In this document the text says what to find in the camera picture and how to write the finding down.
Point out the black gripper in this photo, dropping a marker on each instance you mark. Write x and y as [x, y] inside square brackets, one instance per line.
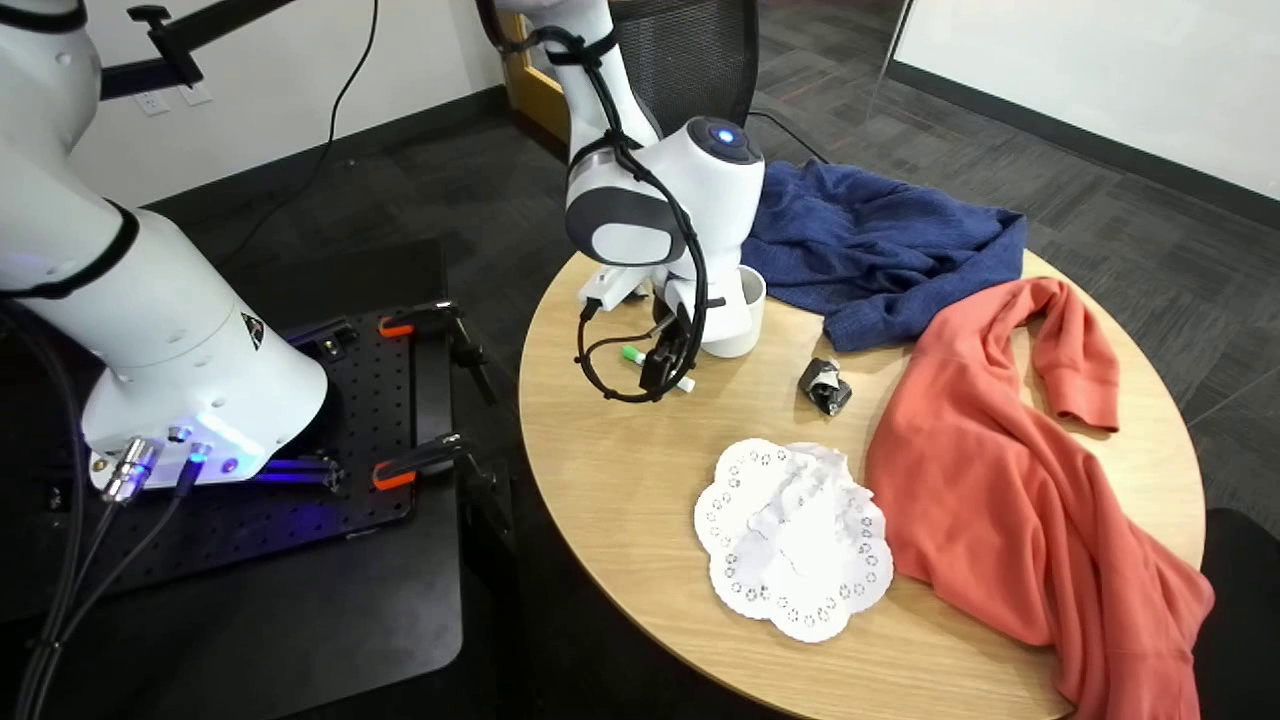
[678, 314]

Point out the green Expo marker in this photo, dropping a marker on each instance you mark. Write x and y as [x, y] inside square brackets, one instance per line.
[627, 353]

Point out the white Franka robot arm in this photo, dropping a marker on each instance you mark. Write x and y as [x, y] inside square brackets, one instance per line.
[720, 175]

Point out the white ceramic mug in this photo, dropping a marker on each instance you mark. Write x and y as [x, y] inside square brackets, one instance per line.
[743, 321]

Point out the black crumpled wrapper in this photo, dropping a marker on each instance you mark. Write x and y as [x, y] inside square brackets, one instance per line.
[825, 384]

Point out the white paper doily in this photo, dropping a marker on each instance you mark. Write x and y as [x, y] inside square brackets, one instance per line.
[795, 543]

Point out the blue cloth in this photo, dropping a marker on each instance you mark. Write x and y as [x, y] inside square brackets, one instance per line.
[882, 243]

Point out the black clamp with orange grip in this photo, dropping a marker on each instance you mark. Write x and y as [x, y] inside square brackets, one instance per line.
[398, 324]
[392, 475]

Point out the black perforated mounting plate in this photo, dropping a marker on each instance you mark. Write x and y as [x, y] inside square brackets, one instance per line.
[374, 402]

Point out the black mesh office chair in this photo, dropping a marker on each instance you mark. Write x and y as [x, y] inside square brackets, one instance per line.
[692, 52]

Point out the orange cloth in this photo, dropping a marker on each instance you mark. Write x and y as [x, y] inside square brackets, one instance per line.
[1012, 480]

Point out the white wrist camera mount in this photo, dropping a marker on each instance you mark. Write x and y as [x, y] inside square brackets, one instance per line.
[616, 288]

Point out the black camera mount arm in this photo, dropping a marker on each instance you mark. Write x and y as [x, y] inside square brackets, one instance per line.
[174, 40]

